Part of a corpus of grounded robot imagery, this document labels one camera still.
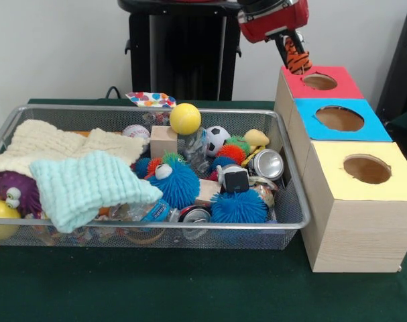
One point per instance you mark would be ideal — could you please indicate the purple spiky toy with eyes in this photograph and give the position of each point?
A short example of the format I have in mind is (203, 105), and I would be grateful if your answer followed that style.
(18, 189)

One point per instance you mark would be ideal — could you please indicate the small soccer ball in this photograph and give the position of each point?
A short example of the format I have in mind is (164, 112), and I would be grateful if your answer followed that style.
(218, 139)

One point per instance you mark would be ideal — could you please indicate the cream knitted cloth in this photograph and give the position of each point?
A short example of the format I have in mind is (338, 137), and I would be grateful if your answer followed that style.
(45, 141)

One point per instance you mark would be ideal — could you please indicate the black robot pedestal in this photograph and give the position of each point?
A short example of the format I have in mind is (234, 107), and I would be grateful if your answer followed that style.
(189, 50)

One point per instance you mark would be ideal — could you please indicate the silver crushed can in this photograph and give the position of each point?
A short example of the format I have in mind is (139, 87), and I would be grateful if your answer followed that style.
(267, 163)

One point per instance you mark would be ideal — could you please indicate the plain wooden block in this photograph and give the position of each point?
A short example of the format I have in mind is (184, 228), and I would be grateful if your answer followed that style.
(163, 142)

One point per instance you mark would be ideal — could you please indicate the yellow smiley face ball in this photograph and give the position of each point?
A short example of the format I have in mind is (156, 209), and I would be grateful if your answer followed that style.
(2, 214)

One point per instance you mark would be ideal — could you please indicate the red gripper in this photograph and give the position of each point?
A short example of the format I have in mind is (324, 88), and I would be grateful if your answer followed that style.
(277, 23)

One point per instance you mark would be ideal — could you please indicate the colourful polka dot cloth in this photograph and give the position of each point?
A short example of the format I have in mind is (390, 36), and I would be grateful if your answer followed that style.
(149, 99)

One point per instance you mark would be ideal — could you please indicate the plain yellow ball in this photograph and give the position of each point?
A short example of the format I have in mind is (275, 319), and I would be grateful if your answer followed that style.
(185, 119)

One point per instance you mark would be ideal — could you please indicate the blue spiky ball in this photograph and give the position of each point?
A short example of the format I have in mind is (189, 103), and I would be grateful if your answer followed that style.
(240, 208)

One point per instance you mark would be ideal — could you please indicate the wooden box with three holes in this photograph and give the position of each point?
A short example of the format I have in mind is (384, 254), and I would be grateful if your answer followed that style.
(357, 234)

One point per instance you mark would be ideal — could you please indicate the dark green table cloth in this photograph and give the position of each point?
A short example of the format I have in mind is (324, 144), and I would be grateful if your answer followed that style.
(189, 285)

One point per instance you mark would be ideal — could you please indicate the mint green knitted cloth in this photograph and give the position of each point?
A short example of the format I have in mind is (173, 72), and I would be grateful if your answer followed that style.
(89, 188)

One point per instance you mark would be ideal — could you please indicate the blue spiky toy with eyes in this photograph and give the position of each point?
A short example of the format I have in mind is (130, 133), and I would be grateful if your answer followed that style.
(179, 188)

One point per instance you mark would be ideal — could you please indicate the orange tiger striped plush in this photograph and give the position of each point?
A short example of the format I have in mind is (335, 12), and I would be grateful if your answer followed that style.
(297, 60)

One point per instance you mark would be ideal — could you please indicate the black chair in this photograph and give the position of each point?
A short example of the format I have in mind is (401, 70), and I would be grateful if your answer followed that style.
(401, 67)

